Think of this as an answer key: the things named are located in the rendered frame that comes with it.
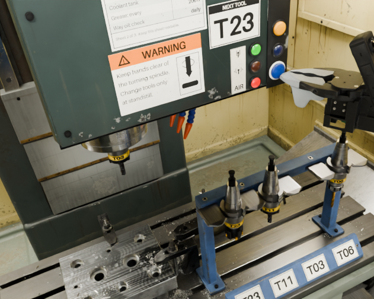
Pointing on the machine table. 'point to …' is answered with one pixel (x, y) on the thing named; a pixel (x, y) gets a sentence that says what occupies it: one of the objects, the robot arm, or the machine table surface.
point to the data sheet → (151, 20)
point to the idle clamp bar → (184, 232)
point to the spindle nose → (117, 140)
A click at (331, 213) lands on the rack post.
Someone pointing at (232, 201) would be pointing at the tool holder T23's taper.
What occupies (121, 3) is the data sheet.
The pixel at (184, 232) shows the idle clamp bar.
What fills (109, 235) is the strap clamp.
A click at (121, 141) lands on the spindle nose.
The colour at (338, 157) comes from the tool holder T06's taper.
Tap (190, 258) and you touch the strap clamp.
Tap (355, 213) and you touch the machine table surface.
